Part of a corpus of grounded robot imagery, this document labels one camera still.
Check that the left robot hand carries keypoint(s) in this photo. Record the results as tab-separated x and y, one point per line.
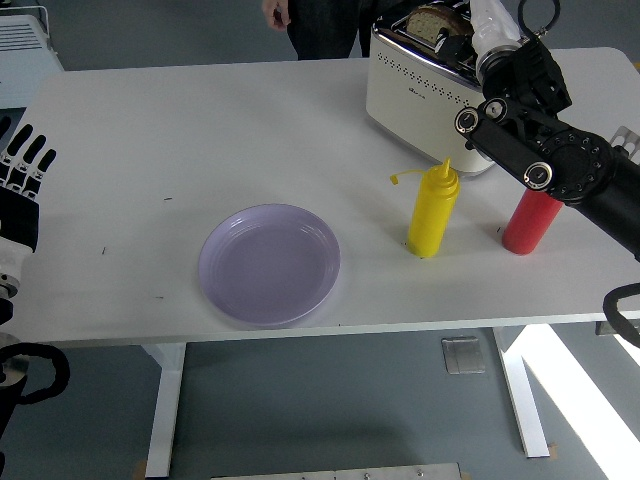
17	220

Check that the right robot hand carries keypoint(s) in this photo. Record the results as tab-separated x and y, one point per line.
492	25

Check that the brown-crust bread slice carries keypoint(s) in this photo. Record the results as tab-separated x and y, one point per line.
425	22

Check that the white chrome two-slot toaster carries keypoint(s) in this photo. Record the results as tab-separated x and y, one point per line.
415	115

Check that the purple round plate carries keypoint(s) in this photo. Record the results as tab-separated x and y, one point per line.
270	265

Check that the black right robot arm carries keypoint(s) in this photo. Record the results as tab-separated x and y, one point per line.
575	165

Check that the white slatted cabinet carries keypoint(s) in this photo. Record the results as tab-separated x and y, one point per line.
20	60

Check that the person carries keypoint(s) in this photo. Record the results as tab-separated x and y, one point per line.
325	30

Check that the silver metal toast rack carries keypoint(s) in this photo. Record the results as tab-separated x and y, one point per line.
627	137

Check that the yellow squeeze bottle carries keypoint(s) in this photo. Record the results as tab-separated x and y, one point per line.
430	215

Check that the red squeeze bottle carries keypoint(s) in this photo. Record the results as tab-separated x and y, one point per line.
527	225

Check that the person's hand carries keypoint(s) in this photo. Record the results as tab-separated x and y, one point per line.
275	15

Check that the white table leg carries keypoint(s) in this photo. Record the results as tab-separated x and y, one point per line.
167	400
522	400

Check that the grey table control panel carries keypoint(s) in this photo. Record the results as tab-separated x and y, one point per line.
602	329

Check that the grey metal floor box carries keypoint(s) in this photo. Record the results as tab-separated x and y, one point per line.
463	356

